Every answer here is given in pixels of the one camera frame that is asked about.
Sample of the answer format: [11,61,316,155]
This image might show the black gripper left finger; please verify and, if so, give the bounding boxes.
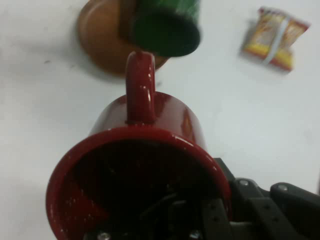
[202,198,231,240]

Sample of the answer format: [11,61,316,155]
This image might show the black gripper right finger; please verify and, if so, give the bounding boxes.
[214,157,320,240]

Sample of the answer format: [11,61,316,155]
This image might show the red enamel mug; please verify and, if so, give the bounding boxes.
[45,51,233,240]

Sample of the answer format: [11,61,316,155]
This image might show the yellow red snack packet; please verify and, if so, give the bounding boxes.
[240,6,312,73]

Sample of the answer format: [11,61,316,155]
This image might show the green printed mug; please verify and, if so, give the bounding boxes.
[129,0,202,57]

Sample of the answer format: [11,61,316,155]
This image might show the brown wooden mug tree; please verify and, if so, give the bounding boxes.
[77,0,169,76]

